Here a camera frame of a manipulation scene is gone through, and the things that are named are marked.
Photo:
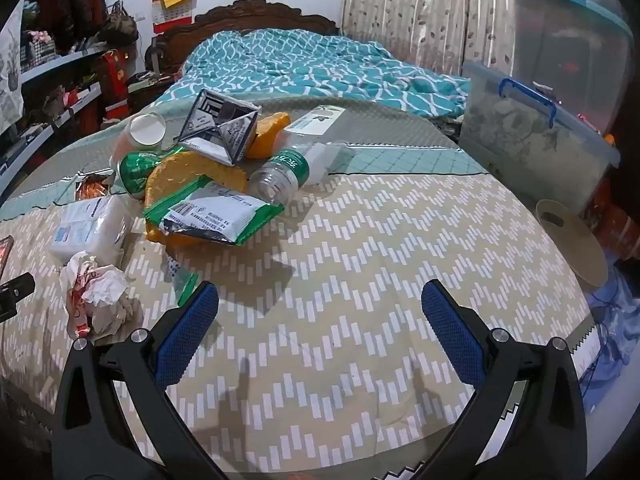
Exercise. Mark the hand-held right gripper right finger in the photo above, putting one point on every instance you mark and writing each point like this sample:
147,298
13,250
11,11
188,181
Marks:
452,332

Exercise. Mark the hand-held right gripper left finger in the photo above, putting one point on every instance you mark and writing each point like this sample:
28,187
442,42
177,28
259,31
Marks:
185,330

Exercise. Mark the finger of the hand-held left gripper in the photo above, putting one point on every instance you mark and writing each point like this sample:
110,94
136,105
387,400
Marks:
15,292

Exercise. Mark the white paper wrapper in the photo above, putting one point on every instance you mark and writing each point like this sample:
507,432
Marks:
102,290

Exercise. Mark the smartphone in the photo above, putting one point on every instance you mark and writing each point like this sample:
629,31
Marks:
4,255

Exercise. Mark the small green packet scrap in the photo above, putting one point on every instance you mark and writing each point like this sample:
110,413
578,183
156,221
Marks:
185,280

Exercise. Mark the white tissue pack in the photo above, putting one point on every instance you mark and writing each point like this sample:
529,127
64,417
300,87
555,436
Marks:
87,225

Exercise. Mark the green snack packet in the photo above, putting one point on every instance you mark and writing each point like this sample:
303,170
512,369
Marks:
220,212

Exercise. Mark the beige chevron bed sheet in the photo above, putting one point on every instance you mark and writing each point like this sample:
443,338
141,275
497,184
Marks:
350,260

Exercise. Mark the shiny orange foil wrapper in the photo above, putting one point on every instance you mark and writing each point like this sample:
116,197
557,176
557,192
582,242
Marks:
92,187

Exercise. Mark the beige round lid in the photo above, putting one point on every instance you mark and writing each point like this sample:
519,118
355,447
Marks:
575,245

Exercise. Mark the blue cloth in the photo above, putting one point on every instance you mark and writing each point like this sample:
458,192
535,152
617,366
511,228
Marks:
610,340

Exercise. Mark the clear plastic bottle green label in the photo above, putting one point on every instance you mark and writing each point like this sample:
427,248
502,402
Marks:
280,175

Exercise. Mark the white lidded cup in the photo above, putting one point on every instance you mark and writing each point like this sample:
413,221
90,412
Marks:
145,130

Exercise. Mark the small orange pomelo peel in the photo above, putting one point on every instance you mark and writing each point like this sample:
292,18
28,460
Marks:
270,135

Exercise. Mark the black and white carton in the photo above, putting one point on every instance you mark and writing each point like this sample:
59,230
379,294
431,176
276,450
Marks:
222,120

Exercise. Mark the white printed bag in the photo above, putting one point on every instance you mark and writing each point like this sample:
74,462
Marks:
10,75

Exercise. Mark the grey storage shelf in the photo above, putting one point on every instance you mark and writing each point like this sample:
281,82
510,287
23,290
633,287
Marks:
55,67

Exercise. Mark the red bag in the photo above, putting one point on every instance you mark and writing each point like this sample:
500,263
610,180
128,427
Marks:
112,85

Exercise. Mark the flat white packet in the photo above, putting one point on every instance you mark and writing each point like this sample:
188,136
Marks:
315,120

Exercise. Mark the brown handbag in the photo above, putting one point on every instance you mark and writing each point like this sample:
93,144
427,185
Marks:
117,25

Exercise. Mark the teal patterned blanket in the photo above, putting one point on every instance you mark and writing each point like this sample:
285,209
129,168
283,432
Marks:
325,65

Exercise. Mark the large storage box teal lid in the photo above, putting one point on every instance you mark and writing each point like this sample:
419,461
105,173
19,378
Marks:
565,40

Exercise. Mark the carved wooden headboard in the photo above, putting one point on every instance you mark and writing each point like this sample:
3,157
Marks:
250,15

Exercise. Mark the leaf print curtain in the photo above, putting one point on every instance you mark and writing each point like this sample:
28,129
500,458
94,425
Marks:
410,5

